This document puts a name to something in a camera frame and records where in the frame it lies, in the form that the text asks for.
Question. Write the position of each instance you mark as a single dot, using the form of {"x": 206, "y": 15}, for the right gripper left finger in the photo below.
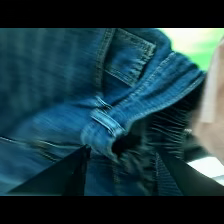
{"x": 63, "y": 176}

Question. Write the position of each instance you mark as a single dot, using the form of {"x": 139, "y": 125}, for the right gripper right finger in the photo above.
{"x": 186, "y": 181}

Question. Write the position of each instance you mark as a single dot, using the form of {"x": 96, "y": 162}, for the pink garment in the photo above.
{"x": 213, "y": 100}

